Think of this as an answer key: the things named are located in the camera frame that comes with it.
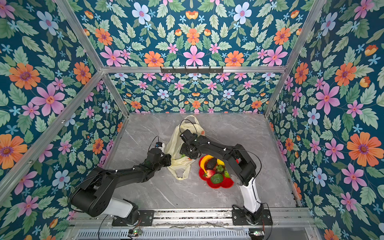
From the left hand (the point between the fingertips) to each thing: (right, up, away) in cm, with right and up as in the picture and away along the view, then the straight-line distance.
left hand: (173, 152), depth 91 cm
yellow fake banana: (+19, -5, -3) cm, 19 cm away
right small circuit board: (+44, -35, -20) cm, 60 cm away
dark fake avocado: (+23, -6, -2) cm, 24 cm away
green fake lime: (+26, -13, -9) cm, 31 cm away
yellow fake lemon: (+29, -5, -3) cm, 29 cm away
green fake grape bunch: (+7, 0, -8) cm, 10 cm away
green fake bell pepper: (+32, -11, -8) cm, 34 cm away
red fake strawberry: (+22, -11, -7) cm, 26 cm away
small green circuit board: (-13, -35, -21) cm, 42 cm away
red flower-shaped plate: (+31, -15, -9) cm, 36 cm away
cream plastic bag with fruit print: (0, -4, +4) cm, 6 cm away
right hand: (+6, 0, +1) cm, 6 cm away
